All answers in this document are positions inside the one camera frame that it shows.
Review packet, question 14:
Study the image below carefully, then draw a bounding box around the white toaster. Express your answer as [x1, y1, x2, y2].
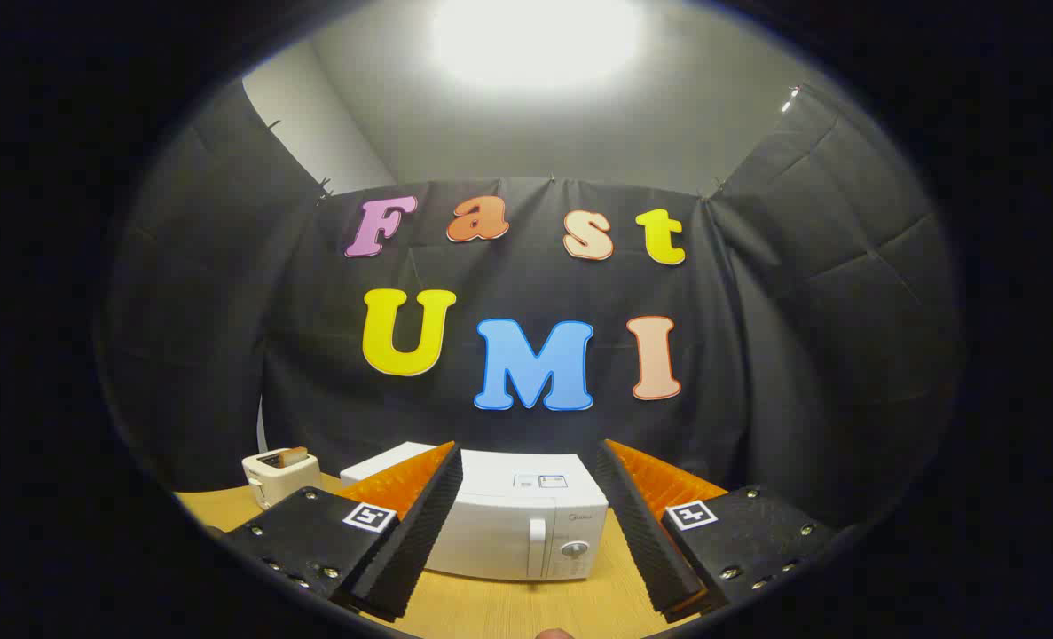
[242, 446, 322, 510]

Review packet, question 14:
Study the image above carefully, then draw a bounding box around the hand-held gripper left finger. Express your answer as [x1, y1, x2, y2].
[220, 441, 465, 622]

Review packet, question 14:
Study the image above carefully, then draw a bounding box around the white microwave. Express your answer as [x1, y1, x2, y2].
[340, 441, 609, 583]

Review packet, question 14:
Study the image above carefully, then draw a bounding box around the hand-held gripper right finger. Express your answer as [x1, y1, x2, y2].
[593, 438, 837, 622]

